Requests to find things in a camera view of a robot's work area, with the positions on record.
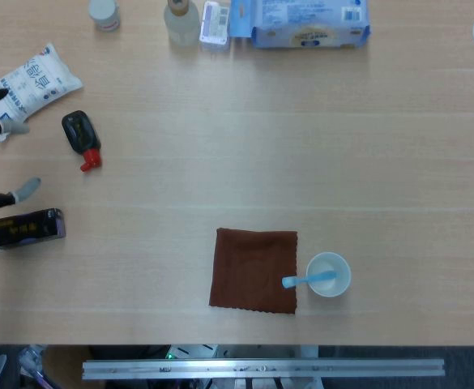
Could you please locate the black red-capped bottle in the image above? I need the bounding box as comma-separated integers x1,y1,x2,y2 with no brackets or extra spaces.
61,109,103,173

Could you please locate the small black box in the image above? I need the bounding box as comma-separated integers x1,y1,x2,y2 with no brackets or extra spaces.
0,207,66,251

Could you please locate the clear glass bottle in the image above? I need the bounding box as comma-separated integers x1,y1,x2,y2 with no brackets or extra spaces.
163,0,201,46

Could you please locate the small white purple box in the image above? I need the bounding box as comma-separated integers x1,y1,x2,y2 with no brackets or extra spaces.
199,0,232,45

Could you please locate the white salt bag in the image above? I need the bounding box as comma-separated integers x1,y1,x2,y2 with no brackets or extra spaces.
0,42,84,143

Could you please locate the small white jar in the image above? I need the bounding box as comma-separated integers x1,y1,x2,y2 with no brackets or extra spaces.
88,0,121,32

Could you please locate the clear crumpled plastic bag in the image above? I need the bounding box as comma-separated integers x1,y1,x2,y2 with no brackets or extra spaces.
17,344,47,382

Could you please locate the blue hang tab card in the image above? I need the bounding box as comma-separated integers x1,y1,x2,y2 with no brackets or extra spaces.
228,0,258,39

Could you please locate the brown square cloth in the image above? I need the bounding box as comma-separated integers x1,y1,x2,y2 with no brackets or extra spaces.
208,227,299,316

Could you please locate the light blue plastic spoon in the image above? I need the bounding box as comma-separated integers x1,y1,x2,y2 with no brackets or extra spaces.
281,270,337,289

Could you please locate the blue wet wipes pack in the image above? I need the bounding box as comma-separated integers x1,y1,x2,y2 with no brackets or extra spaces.
250,0,372,50

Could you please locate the white paper cup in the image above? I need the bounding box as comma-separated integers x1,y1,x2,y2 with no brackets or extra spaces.
305,251,352,298

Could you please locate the aluminium profile rail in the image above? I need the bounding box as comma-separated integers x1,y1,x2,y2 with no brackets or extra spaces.
81,357,446,381

